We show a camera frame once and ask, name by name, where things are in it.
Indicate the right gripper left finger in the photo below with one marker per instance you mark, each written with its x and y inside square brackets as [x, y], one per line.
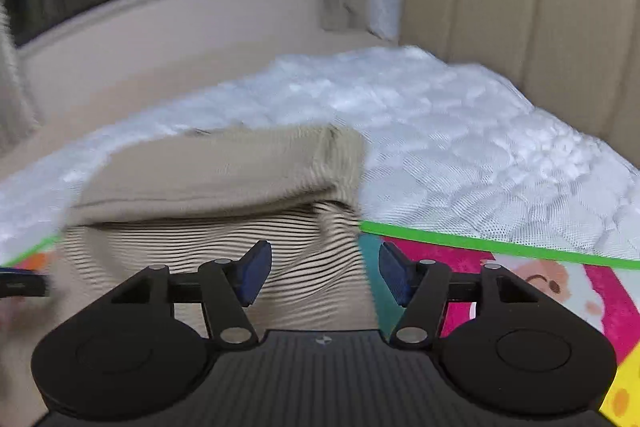
[227, 288]

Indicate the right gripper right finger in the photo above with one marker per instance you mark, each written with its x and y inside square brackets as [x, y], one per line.
[421, 289]

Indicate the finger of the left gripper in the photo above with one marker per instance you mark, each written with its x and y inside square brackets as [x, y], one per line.
[22, 283]

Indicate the beige striped knit garment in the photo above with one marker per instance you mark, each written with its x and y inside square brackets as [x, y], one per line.
[193, 198]

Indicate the white quilted mattress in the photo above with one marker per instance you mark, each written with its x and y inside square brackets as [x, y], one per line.
[455, 149]

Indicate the left beige curtain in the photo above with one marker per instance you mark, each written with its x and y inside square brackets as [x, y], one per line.
[19, 115]

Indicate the colourful cartoon play mat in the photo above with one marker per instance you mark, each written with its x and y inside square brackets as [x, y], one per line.
[508, 354]

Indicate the beige padded headboard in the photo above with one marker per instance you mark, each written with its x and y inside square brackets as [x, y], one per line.
[577, 59]

